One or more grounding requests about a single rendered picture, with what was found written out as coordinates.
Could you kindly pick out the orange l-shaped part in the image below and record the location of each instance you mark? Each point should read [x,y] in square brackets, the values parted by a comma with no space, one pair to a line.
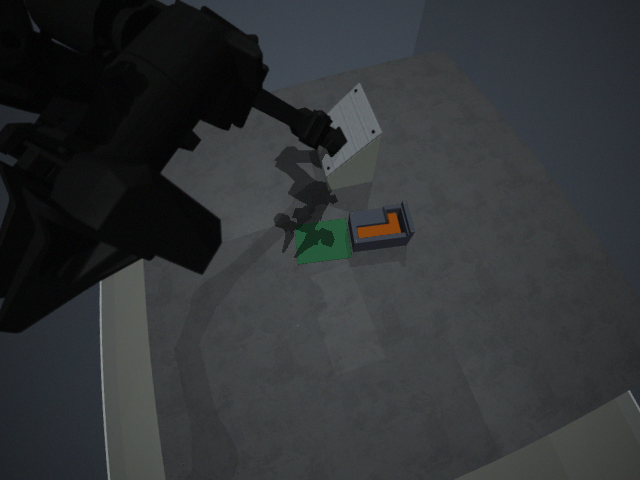
[391,227]

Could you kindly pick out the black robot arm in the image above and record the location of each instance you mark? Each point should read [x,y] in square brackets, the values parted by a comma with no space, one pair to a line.
[216,65]

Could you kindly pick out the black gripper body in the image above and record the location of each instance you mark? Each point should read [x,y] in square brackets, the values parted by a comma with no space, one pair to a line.
[107,174]

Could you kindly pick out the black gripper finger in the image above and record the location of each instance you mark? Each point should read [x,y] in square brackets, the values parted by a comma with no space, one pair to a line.
[17,229]
[65,257]

